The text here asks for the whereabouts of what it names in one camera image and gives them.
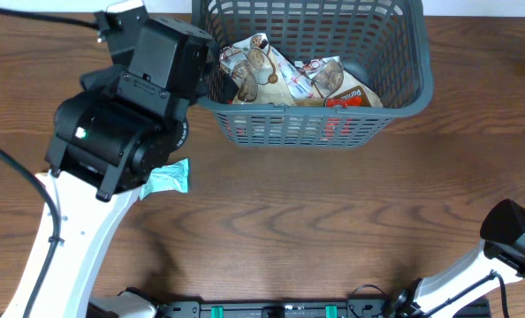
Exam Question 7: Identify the Panifee snack bag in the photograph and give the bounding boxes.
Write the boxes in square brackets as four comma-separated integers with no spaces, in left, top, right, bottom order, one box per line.
[294,57,384,108]
[219,33,294,106]

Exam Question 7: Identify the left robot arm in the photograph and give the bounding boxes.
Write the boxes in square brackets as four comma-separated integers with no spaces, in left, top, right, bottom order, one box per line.
[4,11,218,317]

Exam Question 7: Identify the teal snack packet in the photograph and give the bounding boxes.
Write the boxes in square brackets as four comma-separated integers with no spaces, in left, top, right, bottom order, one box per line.
[140,158,189,201]

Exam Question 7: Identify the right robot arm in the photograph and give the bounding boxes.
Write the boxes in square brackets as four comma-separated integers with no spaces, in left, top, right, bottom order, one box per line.
[385,199,525,318]

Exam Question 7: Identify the grey plastic basket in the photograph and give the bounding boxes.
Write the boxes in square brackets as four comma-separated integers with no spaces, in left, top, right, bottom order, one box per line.
[192,0,434,148]

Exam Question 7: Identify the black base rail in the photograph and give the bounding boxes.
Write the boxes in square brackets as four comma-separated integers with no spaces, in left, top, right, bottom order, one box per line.
[87,286,493,318]

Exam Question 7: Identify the Kleenex tissue multipack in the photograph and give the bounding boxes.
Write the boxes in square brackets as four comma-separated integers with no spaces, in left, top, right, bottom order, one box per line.
[270,47,316,99]

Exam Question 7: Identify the orange cracker package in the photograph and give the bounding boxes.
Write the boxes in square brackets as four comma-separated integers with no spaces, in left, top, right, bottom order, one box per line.
[322,95,363,140]

